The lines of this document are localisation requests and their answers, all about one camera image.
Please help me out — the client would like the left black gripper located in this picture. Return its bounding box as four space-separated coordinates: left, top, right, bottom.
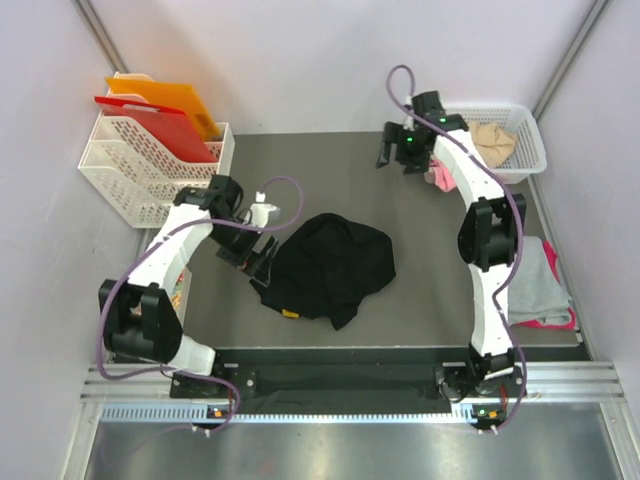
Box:
209 218 279 286

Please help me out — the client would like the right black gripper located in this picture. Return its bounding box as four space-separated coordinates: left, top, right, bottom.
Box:
374 123 428 176

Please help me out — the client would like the black t-shirt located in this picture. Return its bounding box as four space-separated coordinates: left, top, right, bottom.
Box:
250 213 396 331

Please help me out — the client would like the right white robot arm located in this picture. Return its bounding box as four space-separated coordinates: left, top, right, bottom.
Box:
377 91 526 398

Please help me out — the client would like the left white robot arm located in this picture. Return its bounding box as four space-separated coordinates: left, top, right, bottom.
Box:
98 175 280 397

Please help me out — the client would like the pink t-shirt in basket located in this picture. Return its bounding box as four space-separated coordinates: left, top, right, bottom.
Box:
424 159 456 192

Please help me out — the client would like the red children's book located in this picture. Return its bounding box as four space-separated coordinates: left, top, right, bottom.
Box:
170 267 192 324

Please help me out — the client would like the beige t-shirt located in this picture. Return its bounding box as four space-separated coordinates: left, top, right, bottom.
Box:
469 122 517 169

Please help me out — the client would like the white plastic laundry basket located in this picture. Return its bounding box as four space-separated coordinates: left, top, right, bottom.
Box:
445 103 547 184

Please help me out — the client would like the white perforated file organizer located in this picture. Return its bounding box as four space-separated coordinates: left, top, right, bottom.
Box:
78 87 235 228

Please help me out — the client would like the red folder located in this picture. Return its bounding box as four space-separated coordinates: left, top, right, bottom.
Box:
94 96 218 164

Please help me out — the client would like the orange folder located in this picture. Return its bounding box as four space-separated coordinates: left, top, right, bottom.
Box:
105 74 221 142

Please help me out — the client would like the folded magenta t-shirt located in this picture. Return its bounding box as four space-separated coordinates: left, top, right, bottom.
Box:
514 240 577 331

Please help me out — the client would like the folded grey t-shirt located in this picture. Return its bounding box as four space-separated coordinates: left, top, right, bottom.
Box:
508 235 572 326

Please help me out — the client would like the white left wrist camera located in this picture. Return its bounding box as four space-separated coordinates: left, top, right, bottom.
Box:
249 191 281 228

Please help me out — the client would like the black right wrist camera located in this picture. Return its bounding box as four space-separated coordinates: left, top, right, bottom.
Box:
411 91 469 131

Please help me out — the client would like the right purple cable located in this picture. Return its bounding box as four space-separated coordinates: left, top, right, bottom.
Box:
386 64 529 434

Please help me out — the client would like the purple cable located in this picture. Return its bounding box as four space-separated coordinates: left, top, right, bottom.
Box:
95 175 305 435
386 64 529 434

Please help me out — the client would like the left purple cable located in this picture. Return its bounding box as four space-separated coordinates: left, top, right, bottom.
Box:
95 175 305 435

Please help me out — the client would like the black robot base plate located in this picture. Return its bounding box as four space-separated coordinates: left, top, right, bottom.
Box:
169 348 527 414

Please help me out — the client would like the white slotted cable duct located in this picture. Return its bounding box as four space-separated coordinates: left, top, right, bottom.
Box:
100 403 498 425

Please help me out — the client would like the aluminium frame rail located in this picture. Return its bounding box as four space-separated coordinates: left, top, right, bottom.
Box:
80 362 624 403

